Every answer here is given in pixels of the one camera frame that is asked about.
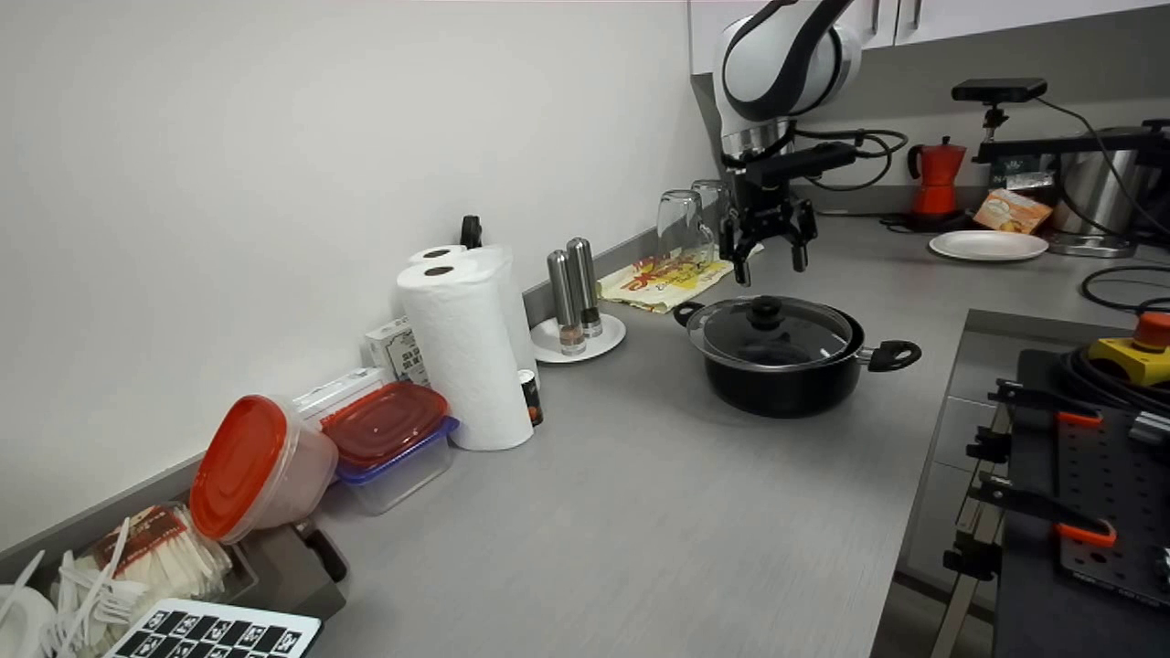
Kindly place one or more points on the red moka pot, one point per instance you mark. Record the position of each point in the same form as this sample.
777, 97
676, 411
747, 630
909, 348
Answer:
936, 174

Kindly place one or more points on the clear drinking glass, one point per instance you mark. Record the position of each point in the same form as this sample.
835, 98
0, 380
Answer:
681, 224
713, 201

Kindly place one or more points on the rectangular container with blue lid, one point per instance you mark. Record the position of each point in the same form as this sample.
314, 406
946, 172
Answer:
402, 475

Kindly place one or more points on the black orange clamp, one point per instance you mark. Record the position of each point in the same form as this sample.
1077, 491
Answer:
1037, 398
1051, 512

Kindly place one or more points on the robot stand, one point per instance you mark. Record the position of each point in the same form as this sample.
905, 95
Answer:
1042, 585

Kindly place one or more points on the orange packet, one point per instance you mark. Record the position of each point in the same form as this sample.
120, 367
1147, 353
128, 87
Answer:
1013, 212

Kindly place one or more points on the flat white box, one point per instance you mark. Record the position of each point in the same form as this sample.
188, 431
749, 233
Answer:
334, 393

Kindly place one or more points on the heap of white plastic forks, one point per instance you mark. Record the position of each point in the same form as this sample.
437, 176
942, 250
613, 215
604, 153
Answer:
82, 603

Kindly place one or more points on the small dark bottle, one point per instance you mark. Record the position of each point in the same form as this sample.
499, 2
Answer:
532, 402

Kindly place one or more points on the black white calibration board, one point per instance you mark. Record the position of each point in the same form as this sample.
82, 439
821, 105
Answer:
210, 632

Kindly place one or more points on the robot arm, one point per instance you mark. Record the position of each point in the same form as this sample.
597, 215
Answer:
777, 64

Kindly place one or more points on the white plate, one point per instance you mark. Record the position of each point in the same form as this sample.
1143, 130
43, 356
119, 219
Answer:
987, 246

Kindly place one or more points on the grey organizer tray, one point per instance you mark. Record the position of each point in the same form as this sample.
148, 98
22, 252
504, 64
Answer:
283, 571

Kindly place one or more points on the small white saucer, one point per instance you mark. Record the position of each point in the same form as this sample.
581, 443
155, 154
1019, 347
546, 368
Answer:
608, 338

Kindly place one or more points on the round container with red lid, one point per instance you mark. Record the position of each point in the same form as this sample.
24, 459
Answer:
242, 466

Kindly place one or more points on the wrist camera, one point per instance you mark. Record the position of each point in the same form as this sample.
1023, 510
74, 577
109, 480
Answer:
804, 162

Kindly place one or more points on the glass pot lid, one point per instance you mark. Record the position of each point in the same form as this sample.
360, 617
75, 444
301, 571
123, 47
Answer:
795, 340

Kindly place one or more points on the yellow emergency stop button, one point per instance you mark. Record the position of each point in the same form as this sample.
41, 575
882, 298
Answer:
1129, 356

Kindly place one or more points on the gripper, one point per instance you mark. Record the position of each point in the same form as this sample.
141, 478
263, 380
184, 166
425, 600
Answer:
768, 208

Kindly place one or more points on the steel grinder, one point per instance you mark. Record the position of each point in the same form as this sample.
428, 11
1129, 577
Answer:
564, 297
585, 279

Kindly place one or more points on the printed yellow cloth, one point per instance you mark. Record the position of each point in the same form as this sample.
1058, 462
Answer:
663, 281

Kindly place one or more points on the rectangular container with red lid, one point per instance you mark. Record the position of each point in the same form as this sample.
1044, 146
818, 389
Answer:
384, 425

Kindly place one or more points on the white printed box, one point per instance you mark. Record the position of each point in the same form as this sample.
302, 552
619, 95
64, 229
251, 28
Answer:
395, 349

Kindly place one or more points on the camera on mount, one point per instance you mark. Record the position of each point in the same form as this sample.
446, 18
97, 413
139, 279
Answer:
998, 90

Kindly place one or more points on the black cooking pot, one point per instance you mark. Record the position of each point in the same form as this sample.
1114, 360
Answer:
781, 388

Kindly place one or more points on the paper towel roll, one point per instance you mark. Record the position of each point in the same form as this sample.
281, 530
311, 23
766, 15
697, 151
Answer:
521, 320
466, 366

